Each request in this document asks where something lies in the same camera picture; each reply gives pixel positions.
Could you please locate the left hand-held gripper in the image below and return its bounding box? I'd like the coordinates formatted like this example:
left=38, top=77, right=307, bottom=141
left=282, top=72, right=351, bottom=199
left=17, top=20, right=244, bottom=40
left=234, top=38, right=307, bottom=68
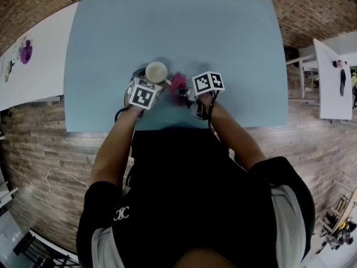
left=123, top=68, right=168, bottom=111

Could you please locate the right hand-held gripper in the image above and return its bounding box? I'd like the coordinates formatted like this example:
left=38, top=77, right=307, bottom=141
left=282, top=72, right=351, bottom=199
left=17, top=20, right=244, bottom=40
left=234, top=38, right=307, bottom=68
left=177, top=71, right=225, bottom=121

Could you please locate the pink cloth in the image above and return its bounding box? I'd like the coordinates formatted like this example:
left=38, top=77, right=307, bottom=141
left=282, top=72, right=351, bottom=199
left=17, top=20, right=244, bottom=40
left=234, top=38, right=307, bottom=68
left=167, top=73, right=188, bottom=106

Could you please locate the white cup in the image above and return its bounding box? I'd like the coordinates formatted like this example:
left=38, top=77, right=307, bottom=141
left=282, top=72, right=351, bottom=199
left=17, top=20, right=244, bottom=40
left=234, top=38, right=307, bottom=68
left=144, top=61, right=172, bottom=86

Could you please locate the person's left forearm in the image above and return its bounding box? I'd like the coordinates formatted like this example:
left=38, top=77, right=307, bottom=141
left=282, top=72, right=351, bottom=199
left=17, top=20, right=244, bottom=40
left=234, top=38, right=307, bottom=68
left=89, top=104, right=143, bottom=191

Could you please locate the person's right forearm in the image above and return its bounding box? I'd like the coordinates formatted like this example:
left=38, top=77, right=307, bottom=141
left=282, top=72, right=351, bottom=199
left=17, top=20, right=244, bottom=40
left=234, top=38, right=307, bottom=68
left=199, top=93, right=267, bottom=173

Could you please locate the purple crumpled cloth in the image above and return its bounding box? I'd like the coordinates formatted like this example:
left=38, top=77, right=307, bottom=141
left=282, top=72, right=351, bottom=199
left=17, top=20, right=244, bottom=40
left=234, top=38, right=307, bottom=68
left=20, top=39, right=34, bottom=65

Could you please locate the person's black and grey shirt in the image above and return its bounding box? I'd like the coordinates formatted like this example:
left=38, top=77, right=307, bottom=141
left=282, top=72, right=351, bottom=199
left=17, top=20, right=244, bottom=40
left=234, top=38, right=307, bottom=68
left=76, top=127, right=316, bottom=268

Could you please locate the pile of small trinkets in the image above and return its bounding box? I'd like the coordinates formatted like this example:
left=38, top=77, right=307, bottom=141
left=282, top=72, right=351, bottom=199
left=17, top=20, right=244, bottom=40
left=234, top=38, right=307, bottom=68
left=4, top=60, right=16, bottom=82

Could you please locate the white desk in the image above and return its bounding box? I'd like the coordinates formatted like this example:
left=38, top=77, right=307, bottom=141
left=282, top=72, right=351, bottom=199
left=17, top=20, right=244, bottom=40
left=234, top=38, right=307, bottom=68
left=286, top=38, right=354, bottom=121

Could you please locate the black elongated insole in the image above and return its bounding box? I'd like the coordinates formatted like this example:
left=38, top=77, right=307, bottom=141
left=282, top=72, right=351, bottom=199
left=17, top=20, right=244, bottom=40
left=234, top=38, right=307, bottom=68
left=339, top=69, right=346, bottom=97

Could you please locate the black metal rack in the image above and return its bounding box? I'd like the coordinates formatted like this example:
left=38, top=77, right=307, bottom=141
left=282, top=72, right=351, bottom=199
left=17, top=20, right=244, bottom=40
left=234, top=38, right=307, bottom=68
left=12, top=232, right=79, bottom=268

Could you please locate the light wooden rack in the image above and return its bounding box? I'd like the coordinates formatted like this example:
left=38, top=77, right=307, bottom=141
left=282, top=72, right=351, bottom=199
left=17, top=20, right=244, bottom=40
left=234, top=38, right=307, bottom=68
left=320, top=171, right=357, bottom=234

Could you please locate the white floor cable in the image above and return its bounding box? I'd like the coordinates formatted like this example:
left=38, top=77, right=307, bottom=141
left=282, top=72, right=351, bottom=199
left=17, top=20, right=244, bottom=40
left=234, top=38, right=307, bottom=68
left=0, top=162, right=90, bottom=195

